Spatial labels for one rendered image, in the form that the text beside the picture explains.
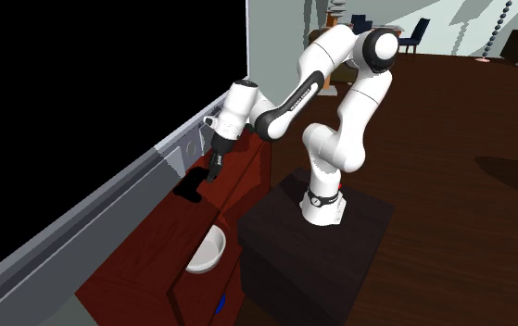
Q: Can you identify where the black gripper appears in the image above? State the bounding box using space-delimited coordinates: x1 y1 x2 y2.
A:
205 132 234 183

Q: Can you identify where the dark robot stand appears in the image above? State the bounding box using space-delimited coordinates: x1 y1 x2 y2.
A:
236 168 397 326

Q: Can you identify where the beaded floor lamp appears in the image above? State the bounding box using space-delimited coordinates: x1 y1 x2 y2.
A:
474 0 514 63

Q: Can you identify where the white bowl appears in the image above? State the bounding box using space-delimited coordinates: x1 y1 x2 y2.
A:
184 224 228 275

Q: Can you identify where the dark blue chair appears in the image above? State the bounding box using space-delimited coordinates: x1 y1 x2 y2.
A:
397 17 432 56
349 13 374 36

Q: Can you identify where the grey dining table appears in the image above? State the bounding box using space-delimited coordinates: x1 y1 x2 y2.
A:
366 23 406 36

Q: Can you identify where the red-brown wooden sideboard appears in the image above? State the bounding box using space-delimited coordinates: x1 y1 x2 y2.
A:
73 130 273 326

